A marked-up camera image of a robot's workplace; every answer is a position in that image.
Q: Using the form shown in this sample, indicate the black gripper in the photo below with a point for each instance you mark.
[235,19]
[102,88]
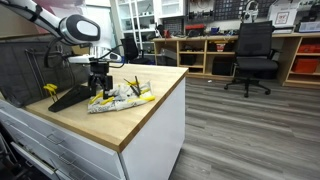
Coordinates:
[100,70]

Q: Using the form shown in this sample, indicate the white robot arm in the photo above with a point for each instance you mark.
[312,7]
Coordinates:
[80,28]

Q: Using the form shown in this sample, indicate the white printed cloth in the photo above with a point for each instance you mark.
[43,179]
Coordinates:
[121,101]

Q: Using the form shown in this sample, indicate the black wedge tool holder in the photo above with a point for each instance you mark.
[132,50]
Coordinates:
[71,98]

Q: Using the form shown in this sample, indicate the small dark office chair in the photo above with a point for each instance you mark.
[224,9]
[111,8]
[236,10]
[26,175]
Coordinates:
[130,48]

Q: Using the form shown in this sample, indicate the white drawer cabinet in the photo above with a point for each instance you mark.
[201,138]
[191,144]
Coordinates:
[150,133]

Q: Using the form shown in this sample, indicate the grey fabric tote bag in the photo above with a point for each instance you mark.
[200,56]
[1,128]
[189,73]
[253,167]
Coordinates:
[20,73]

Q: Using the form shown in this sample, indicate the black storage bin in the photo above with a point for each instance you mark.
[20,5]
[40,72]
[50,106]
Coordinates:
[188,59]
[223,66]

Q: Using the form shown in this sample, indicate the white shelving unit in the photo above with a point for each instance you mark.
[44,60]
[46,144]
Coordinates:
[170,8]

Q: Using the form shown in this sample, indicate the red toolbox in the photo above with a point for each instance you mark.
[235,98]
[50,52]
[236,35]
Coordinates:
[195,27]

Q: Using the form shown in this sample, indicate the black pegboard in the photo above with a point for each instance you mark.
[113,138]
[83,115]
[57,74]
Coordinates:
[230,10]

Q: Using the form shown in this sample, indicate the headphones on stand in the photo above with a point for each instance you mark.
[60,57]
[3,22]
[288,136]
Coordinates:
[245,15]

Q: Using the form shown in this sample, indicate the large black office chair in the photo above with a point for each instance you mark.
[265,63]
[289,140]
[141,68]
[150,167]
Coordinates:
[255,40]

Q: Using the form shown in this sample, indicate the wooden workbench with shelves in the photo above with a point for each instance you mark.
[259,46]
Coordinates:
[283,63]

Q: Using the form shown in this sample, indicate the white box red logo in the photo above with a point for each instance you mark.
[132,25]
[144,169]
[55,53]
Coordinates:
[283,16]

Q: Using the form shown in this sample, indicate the orange storage bin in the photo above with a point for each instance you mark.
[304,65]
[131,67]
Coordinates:
[305,65]
[308,49]

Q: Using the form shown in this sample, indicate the grey device box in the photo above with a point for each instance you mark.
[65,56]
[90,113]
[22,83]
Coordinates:
[310,27]

